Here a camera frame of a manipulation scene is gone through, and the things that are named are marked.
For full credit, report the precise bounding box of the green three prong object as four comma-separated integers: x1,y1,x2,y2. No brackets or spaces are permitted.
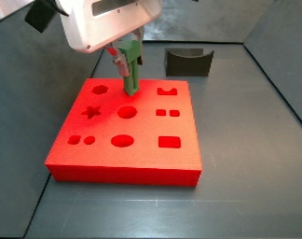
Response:
120,40,139,96

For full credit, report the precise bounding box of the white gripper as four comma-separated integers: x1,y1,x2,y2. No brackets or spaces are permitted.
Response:
56,0,162,77

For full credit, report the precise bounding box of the red shape sorter block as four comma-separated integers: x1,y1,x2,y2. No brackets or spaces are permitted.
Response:
46,78,202,187

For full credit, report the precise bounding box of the black curved fixture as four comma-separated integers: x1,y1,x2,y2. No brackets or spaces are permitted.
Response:
164,48,215,77

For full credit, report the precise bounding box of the black camera cable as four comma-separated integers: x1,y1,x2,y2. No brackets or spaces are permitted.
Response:
40,0,71,18

